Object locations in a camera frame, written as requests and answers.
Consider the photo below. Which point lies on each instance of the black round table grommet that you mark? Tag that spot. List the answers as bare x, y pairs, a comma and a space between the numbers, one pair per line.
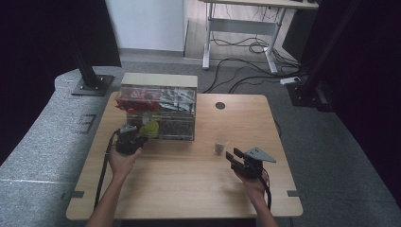
220, 105

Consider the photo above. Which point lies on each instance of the pile of silver packets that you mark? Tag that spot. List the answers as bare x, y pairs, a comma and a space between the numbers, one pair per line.
176, 99

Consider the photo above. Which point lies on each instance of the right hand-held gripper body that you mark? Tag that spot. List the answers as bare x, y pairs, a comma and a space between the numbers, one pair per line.
250, 168

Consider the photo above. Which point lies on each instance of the black curtain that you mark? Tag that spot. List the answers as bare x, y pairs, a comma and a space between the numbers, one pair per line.
369, 78

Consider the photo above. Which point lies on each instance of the person's left hand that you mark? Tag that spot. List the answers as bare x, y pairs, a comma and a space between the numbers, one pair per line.
121, 165

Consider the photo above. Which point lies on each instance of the yellow dried lemon slices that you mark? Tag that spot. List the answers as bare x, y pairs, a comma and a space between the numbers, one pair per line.
150, 129

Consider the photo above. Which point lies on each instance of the clear acrylic organizer box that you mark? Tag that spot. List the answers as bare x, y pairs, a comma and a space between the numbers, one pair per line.
159, 107

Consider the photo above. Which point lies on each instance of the person's right hand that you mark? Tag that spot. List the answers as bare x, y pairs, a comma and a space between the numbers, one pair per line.
256, 187

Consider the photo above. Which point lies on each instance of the white standing desk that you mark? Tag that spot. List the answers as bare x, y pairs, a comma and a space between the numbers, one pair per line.
241, 26

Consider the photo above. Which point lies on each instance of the black stand base plate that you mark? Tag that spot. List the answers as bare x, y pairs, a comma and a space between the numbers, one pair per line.
94, 86

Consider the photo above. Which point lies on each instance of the pile of red packets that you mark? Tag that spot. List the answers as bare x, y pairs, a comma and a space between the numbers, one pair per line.
136, 101

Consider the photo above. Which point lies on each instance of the black stand base block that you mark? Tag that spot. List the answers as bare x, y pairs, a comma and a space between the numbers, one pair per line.
310, 94

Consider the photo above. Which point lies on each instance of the white power strip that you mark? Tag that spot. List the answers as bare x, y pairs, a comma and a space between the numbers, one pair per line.
290, 80

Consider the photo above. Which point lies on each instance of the black metal stand post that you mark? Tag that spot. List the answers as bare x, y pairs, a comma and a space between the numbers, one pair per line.
84, 61
331, 41

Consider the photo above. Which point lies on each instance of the black computer tower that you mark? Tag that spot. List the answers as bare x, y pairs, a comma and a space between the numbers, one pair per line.
294, 34

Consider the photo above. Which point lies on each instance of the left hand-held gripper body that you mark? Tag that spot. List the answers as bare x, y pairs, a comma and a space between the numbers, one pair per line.
127, 143

